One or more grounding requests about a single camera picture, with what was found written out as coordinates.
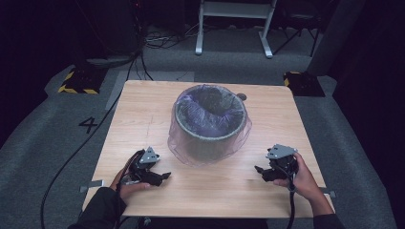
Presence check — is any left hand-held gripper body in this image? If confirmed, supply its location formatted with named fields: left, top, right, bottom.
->
left=128, top=146, right=163, bottom=187

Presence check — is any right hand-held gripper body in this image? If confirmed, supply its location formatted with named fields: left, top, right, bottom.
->
left=266, top=143, right=299, bottom=181

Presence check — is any green ribbed plastic bin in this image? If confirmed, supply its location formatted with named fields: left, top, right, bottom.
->
left=174, top=84, right=248, bottom=161

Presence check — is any purple plastic bag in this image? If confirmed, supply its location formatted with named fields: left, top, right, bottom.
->
left=167, top=83, right=253, bottom=168

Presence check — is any person's left hand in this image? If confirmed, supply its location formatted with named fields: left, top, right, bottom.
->
left=109, top=165, right=151, bottom=204

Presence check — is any person's right hand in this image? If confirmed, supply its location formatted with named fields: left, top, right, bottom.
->
left=272, top=152, right=326, bottom=202

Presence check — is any black yellow striped floor base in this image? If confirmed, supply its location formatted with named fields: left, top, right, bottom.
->
left=283, top=71, right=327, bottom=98
left=57, top=66, right=108, bottom=95

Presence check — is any black tripod stand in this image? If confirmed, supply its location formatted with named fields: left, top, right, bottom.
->
left=272, top=12, right=321, bottom=58

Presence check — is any grey column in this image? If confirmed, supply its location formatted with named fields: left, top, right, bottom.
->
left=306, top=0, right=367, bottom=76

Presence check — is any dark equipment rack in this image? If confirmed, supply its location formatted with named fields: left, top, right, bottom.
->
left=75, top=0, right=143, bottom=70

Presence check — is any left hand-held gripper cable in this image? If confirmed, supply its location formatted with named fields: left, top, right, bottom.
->
left=114, top=149, right=144, bottom=229

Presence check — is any hand-held gripper cable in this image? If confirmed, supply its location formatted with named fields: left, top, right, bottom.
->
left=114, top=149, right=144, bottom=229
left=285, top=173, right=299, bottom=229

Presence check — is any right hand-held gripper cable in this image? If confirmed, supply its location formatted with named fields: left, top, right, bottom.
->
left=285, top=173, right=299, bottom=229

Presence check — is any grey metal table bracket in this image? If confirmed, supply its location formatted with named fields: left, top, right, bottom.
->
left=79, top=179, right=105, bottom=194
left=318, top=187, right=336, bottom=198

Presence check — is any long black floor cable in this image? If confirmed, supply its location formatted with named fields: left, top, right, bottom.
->
left=39, top=52, right=144, bottom=229

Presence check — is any bundle of floor cables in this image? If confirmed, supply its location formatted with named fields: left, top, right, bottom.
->
left=144, top=23, right=199, bottom=51

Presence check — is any white metal table frame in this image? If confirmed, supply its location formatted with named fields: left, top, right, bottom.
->
left=195, top=0, right=278, bottom=59

